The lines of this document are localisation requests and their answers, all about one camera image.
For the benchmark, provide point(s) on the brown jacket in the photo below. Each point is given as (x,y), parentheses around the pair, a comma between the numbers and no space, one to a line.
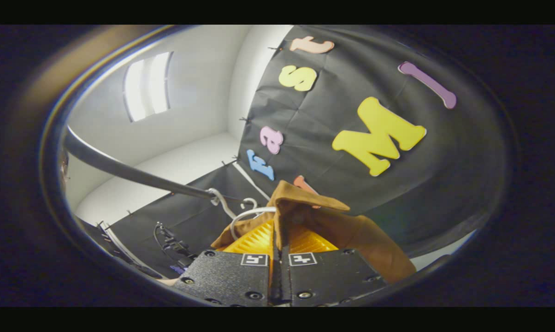
(374,249)

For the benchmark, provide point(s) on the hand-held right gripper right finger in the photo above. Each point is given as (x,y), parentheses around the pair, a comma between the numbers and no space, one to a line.
(333,276)

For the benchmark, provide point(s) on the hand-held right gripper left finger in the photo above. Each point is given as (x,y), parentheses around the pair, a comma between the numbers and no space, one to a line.
(227,276)

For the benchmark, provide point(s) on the black backdrop cloth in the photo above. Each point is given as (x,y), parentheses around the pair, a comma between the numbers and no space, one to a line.
(443,184)

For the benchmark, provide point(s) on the black clothes rail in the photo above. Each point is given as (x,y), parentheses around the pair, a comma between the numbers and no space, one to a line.
(121,169)

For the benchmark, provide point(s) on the large ceiling light panel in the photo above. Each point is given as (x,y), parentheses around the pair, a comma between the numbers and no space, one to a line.
(144,87)

